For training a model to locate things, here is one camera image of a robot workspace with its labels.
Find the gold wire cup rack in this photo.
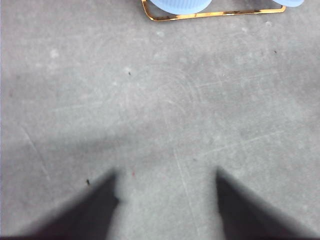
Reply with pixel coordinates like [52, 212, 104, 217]
[141, 0, 287, 22]

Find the blue ribbed plastic cup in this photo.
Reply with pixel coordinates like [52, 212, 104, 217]
[272, 0, 304, 7]
[148, 0, 212, 15]

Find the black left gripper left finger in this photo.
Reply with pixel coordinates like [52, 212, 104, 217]
[0, 173, 120, 240]

